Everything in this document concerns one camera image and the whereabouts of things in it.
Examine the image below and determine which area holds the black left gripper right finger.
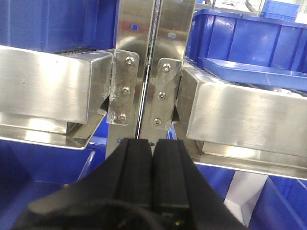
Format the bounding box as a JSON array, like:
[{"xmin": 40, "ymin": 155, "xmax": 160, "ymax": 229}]
[{"xmin": 153, "ymin": 139, "xmax": 246, "ymax": 230}]

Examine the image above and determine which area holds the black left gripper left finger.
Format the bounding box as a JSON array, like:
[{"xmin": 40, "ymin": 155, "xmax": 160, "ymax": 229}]
[{"xmin": 13, "ymin": 139, "xmax": 153, "ymax": 230}]

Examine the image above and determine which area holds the blue plastic tray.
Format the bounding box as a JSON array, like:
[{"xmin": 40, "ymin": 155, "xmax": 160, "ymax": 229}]
[{"xmin": 197, "ymin": 58, "xmax": 307, "ymax": 91}]

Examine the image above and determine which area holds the left steel shelf beam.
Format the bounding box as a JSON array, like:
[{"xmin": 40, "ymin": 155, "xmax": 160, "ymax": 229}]
[{"xmin": 0, "ymin": 46, "xmax": 113, "ymax": 150}]

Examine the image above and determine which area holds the blue bin lower left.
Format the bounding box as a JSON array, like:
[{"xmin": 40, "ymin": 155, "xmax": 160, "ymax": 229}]
[{"xmin": 0, "ymin": 140, "xmax": 96, "ymax": 230}]

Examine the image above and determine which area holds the large blue bin with bags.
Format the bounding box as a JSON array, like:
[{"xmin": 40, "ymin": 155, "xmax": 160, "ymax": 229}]
[{"xmin": 198, "ymin": 164, "xmax": 307, "ymax": 230}]

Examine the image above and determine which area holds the blue crate upper right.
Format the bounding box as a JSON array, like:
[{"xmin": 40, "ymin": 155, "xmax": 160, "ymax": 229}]
[{"xmin": 188, "ymin": 9, "xmax": 307, "ymax": 73}]

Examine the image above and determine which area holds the blue crate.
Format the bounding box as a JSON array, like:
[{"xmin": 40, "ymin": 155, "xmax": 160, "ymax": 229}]
[
  {"xmin": 188, "ymin": 9, "xmax": 307, "ymax": 73},
  {"xmin": 0, "ymin": 0, "xmax": 118, "ymax": 53}
]

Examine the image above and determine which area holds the blue crate upper left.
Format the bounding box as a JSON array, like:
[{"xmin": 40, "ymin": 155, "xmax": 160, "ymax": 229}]
[{"xmin": 0, "ymin": 0, "xmax": 118, "ymax": 53}]

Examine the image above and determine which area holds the right steel bracket plate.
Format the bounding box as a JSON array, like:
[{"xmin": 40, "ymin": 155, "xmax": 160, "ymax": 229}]
[{"xmin": 150, "ymin": 58, "xmax": 184, "ymax": 131}]

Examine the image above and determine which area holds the steel bracket plate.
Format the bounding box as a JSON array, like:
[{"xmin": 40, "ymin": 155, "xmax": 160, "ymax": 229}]
[
  {"xmin": 150, "ymin": 58, "xmax": 184, "ymax": 131},
  {"xmin": 107, "ymin": 49, "xmax": 139, "ymax": 126}
]

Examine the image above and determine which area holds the left steel bracket plate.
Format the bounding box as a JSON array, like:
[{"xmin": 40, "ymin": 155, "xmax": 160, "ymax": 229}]
[{"xmin": 107, "ymin": 49, "xmax": 139, "ymax": 126}]

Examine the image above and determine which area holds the steel centre upright post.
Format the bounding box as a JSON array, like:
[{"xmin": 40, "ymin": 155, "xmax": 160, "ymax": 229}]
[{"xmin": 106, "ymin": 0, "xmax": 196, "ymax": 156}]

